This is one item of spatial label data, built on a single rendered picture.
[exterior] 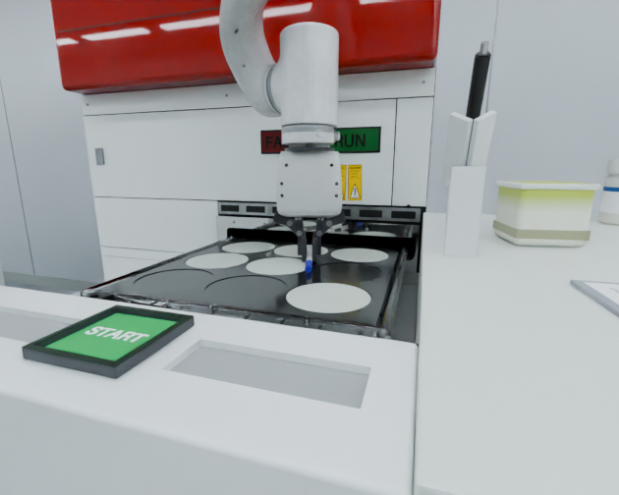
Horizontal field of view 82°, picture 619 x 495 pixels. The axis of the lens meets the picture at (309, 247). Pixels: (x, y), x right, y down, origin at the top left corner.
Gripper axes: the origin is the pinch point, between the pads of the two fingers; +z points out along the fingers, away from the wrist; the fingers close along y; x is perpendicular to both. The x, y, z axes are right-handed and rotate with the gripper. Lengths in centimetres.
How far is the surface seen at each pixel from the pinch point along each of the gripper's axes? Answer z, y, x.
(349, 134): -18.9, -7.3, -15.9
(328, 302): 2.3, -2.6, 18.0
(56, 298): -3.8, 16.8, 33.2
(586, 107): -41, -134, -134
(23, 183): 1, 250, -245
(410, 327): 10.2, -14.9, 7.6
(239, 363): -3.4, 2.4, 40.6
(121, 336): -4.2, 8.7, 39.5
